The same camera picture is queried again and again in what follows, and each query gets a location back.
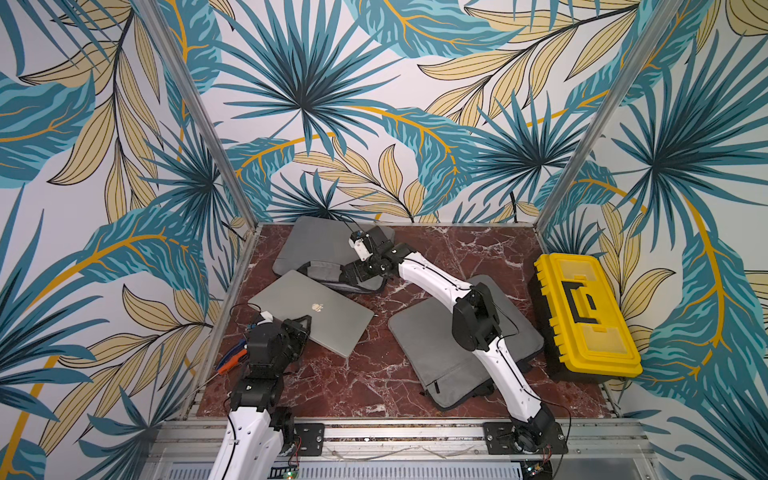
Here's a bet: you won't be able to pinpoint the silver apple laptop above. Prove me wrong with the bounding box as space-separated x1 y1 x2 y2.
250 270 374 358

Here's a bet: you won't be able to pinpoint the aluminium front rail frame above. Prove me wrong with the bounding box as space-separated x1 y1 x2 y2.
140 416 661 480

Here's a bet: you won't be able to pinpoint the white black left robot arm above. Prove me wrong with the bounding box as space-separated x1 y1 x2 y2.
209 311 312 479

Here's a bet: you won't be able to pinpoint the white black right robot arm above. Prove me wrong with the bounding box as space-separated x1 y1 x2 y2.
342 227 559 453

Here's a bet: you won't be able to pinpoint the orange blue hand tool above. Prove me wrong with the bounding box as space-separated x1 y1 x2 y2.
215 339 248 376

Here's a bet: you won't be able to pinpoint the aluminium corner post right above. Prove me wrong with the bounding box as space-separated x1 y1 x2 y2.
534 0 683 236

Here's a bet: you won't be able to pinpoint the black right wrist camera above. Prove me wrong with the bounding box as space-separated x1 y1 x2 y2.
349 231 373 261

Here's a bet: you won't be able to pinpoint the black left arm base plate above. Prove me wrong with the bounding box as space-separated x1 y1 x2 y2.
282 422 326 458

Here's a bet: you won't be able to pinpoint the yellow black toolbox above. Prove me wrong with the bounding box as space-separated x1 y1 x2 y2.
528 253 643 383

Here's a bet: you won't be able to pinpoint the grey zippered laptop bag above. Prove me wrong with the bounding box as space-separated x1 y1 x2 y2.
272 216 387 294

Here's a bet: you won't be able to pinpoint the aluminium corner post left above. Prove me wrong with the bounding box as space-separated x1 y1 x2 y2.
135 0 259 231

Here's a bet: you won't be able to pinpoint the aluminium corner post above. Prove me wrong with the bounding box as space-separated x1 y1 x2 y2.
534 0 683 236
135 0 259 231

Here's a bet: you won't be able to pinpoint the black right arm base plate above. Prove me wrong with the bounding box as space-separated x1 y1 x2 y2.
482 421 568 456

